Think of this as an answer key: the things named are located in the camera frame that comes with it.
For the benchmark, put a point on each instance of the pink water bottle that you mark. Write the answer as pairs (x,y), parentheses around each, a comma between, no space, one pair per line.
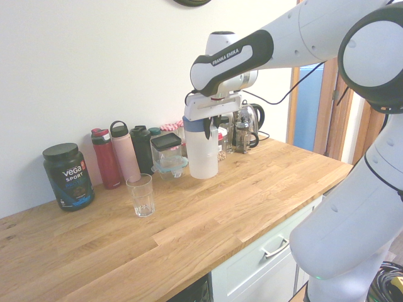
(126,154)

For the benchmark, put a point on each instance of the black shaker bottle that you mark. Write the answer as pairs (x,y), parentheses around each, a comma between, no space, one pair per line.
(141,148)

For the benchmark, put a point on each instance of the white cabinet drawer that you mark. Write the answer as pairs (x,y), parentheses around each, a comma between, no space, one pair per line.
(245,273)

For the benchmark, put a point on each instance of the wooden door frame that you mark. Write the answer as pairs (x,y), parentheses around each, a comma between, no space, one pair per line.
(325,119)

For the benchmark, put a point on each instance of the clear container black lid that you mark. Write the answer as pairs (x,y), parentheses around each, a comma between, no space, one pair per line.
(165,143)

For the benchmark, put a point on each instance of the glass french press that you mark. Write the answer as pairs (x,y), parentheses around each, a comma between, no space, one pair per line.
(244,135)

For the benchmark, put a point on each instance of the red water bottle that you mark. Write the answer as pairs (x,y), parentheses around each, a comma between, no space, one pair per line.
(107,163)

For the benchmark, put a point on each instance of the glass jar red checkered lid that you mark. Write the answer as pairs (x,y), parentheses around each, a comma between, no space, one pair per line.
(169,128)
(180,129)

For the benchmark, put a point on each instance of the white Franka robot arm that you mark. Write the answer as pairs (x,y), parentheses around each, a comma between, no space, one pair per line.
(346,220)

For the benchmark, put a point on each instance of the glass jar black lid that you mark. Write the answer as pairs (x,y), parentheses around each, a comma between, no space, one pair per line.
(224,120)

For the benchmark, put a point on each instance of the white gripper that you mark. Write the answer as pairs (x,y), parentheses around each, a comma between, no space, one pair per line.
(211,107)

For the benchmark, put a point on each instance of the glass container teal lid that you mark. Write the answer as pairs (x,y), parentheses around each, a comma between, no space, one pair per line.
(170,168)

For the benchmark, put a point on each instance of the black protein powder tub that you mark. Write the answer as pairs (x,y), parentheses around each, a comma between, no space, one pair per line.
(69,179)

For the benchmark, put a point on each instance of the translucent pitcher blue lid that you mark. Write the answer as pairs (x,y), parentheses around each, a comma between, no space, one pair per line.
(201,157)

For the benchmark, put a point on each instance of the nut container with red clip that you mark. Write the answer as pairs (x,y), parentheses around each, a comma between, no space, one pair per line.
(222,154)

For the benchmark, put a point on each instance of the clear glass mug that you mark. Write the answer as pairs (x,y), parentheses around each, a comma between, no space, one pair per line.
(228,141)

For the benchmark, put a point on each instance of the bottle with dark green lid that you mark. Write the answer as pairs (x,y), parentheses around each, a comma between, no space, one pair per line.
(154,131)

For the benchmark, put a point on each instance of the black wall clock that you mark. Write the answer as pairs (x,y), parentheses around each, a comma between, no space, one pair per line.
(192,2)

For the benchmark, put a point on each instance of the clear drinking glass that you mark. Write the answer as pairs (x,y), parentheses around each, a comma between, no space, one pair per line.
(143,198)

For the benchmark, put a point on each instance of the black dishwasher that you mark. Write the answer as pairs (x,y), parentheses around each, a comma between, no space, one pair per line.
(198,289)

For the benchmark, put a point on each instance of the steel electric kettle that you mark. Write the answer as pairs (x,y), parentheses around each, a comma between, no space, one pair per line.
(253,116)

